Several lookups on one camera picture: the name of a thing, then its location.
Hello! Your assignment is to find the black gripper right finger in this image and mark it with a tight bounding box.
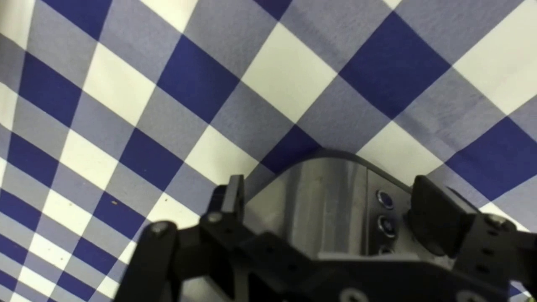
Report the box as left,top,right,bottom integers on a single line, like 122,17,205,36
410,175,484,259

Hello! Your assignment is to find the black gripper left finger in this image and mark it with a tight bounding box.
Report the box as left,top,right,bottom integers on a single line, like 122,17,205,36
204,173,247,227

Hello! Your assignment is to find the silver two-slot toaster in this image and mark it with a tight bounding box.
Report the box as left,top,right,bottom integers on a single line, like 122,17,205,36
242,148,491,265

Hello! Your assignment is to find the blue white checkered tablecloth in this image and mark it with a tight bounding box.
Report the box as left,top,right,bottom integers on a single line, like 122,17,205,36
0,0,537,302

